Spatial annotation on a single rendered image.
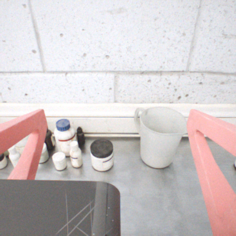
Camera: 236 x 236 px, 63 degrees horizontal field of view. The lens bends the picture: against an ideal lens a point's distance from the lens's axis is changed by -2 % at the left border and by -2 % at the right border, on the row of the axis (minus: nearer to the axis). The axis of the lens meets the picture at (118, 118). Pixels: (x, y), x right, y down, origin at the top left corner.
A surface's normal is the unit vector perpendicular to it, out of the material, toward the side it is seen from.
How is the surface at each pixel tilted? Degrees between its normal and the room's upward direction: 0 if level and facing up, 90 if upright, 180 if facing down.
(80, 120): 90
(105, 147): 0
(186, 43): 90
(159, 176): 0
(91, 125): 90
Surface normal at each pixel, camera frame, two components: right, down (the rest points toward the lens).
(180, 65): 0.00, 0.60
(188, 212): 0.00, -0.80
